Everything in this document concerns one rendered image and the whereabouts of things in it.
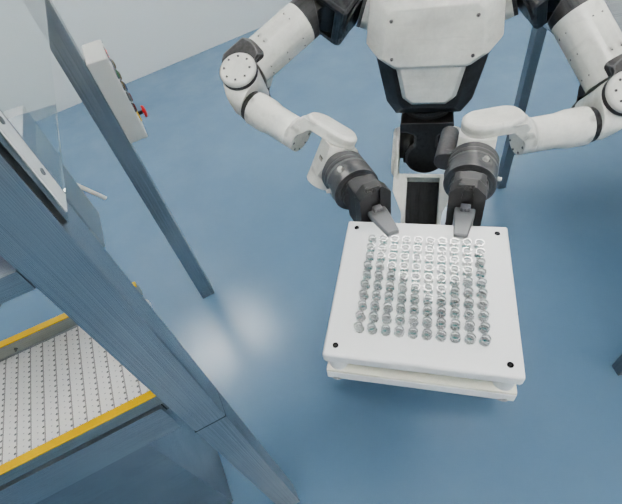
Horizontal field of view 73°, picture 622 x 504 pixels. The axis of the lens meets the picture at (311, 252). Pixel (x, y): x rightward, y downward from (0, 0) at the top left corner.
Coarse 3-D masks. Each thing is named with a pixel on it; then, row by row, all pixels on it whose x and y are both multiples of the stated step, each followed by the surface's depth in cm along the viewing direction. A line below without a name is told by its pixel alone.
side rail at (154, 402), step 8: (152, 400) 73; (160, 400) 74; (136, 408) 73; (144, 408) 74; (152, 408) 75; (120, 416) 72; (128, 416) 73; (136, 416) 74; (104, 424) 72; (112, 424) 73; (120, 424) 74; (88, 432) 71; (96, 432) 72; (104, 432) 73; (72, 440) 71; (80, 440) 72; (88, 440) 73; (56, 448) 70; (64, 448) 71; (72, 448) 72; (40, 456) 70; (48, 456) 71; (56, 456) 72; (24, 464) 69; (32, 464) 70; (40, 464) 71; (8, 472) 69; (16, 472) 70; (24, 472) 71; (0, 480) 69; (8, 480) 70
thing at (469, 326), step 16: (384, 256) 62; (400, 256) 62; (416, 256) 62; (432, 256) 61; (464, 256) 61; (400, 272) 60; (416, 272) 59; (432, 272) 60; (464, 272) 58; (400, 288) 58; (416, 288) 59; (432, 288) 57; (464, 288) 56; (384, 304) 57; (400, 304) 57; (416, 304) 56; (464, 304) 55; (384, 320) 55; (400, 320) 57; (416, 320) 56
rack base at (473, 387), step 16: (352, 368) 57; (368, 368) 57; (384, 368) 57; (400, 384) 57; (416, 384) 56; (432, 384) 55; (448, 384) 54; (464, 384) 54; (480, 384) 53; (512, 400) 54
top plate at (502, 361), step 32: (352, 224) 69; (416, 224) 67; (352, 256) 64; (448, 256) 62; (352, 288) 60; (384, 288) 60; (448, 288) 58; (512, 288) 56; (352, 320) 57; (448, 320) 55; (512, 320) 53; (352, 352) 54; (384, 352) 53; (416, 352) 53; (448, 352) 52; (480, 352) 51; (512, 352) 51
